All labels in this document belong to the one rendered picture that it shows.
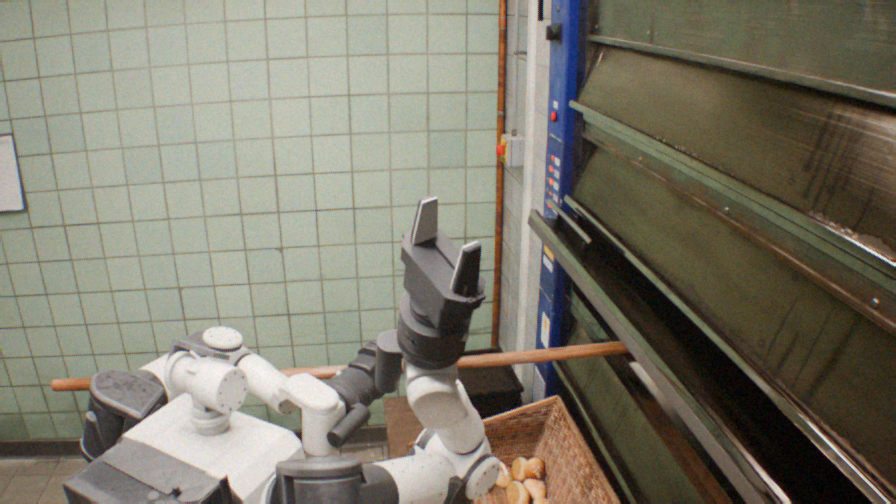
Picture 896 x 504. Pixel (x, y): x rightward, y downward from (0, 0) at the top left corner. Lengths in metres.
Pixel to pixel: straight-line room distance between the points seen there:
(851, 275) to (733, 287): 0.29
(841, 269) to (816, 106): 0.24
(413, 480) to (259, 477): 0.22
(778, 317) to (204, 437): 0.87
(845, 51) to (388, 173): 2.01
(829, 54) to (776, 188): 0.21
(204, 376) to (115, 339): 2.17
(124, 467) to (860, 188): 1.04
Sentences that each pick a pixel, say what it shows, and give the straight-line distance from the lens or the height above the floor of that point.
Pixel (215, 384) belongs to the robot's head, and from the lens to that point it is 0.91.
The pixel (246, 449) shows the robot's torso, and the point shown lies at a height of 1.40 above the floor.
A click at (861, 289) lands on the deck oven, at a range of 0.92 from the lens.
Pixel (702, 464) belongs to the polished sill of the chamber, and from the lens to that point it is 1.32.
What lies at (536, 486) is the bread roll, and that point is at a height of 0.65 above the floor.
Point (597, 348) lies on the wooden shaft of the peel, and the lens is 1.59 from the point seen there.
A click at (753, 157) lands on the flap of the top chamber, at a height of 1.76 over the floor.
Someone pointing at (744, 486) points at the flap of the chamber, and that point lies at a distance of 0.92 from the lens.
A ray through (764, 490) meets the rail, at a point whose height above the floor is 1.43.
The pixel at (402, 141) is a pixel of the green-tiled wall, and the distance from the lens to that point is 2.62.
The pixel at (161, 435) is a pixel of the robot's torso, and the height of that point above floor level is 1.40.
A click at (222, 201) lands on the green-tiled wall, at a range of 2.71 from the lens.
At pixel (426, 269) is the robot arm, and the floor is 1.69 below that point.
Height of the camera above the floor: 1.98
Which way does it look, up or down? 21 degrees down
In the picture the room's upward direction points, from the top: straight up
